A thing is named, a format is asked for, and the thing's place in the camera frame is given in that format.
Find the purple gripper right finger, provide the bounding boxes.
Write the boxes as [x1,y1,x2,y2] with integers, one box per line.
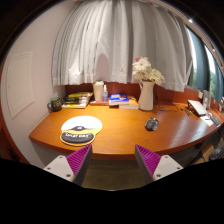
[135,144,182,184]

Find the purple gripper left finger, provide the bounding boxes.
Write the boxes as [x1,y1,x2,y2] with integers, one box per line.
[44,145,92,186]

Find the white yellow mouse pad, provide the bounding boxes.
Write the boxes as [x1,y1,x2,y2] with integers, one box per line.
[60,116,103,146]

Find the black computer mouse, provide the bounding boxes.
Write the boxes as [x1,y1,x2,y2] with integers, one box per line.
[145,118,159,131]

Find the dark green mug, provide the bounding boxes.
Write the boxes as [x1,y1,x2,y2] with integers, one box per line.
[47,97,62,112]

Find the yellow book under blue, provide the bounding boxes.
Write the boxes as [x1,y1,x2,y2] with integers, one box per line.
[119,96,139,109]

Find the white ceramic vase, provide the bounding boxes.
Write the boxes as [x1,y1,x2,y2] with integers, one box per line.
[138,81,154,111]

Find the stack of yellow books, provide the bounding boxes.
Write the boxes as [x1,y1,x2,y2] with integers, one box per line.
[62,92,93,109]

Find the red flat book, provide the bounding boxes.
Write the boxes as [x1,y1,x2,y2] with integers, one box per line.
[90,101,109,106]

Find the silver laptop stand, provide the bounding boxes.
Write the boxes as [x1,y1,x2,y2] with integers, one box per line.
[188,100,207,116]

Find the clear sanitizer bottle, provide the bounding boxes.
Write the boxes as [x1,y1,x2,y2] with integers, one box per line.
[102,84,108,102]

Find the white tissue box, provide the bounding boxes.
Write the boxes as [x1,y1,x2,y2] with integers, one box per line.
[93,80,104,101]

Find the white artificial flowers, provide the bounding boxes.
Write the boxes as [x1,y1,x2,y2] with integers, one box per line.
[132,57,165,85]

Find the white curtain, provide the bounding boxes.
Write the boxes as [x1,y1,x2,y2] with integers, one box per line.
[52,0,192,92]

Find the black cable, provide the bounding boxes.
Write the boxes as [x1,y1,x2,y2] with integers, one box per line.
[153,85,181,112]

